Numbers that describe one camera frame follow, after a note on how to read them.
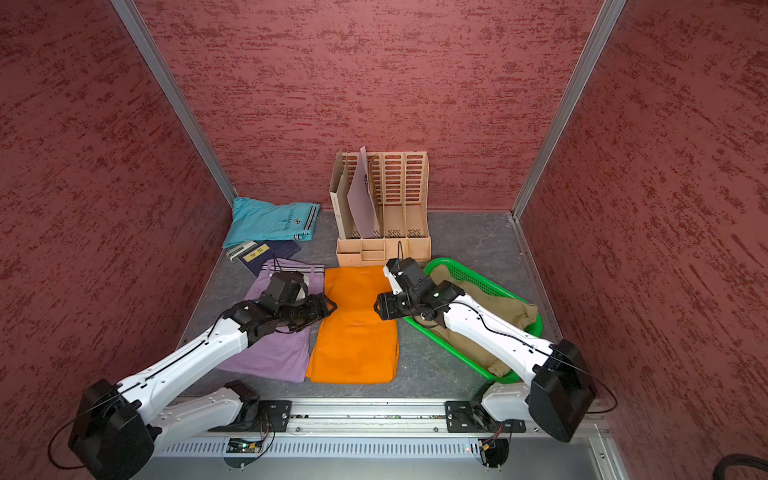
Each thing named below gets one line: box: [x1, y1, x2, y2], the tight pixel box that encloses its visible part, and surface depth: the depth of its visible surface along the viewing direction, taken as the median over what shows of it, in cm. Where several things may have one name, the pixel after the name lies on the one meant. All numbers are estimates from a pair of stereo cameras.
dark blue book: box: [238, 240, 302, 278], surface depth 109 cm
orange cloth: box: [306, 266, 399, 385], surface depth 85 cm
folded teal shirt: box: [222, 197, 321, 249], surface depth 116 cm
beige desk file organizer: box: [336, 151, 431, 267], surface depth 108 cm
